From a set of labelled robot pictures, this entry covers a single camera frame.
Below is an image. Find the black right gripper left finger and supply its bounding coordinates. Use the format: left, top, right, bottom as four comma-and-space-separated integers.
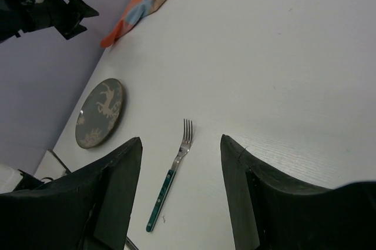
1, 137, 143, 249

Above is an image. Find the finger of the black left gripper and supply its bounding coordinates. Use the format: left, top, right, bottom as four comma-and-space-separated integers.
55, 12, 87, 40
68, 0, 99, 19

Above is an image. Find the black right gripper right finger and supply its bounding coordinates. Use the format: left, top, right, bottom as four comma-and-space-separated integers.
220, 135, 375, 249

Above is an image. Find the green handled fork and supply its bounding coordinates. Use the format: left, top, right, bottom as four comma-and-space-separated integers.
146, 119, 194, 232

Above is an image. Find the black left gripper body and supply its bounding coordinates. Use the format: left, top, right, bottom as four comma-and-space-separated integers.
1, 0, 63, 41

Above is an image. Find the grey reindeer plate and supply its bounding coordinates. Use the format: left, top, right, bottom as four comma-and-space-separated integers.
75, 78, 126, 149

